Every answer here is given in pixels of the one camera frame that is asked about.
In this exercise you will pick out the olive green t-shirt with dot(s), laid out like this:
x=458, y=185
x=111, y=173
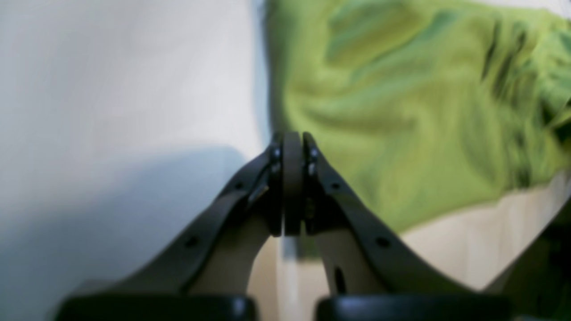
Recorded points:
x=424, y=106

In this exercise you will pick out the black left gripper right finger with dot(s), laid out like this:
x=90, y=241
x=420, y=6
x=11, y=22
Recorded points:
x=371, y=273

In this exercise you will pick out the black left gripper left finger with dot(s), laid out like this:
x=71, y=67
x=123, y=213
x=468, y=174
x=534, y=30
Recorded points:
x=203, y=274

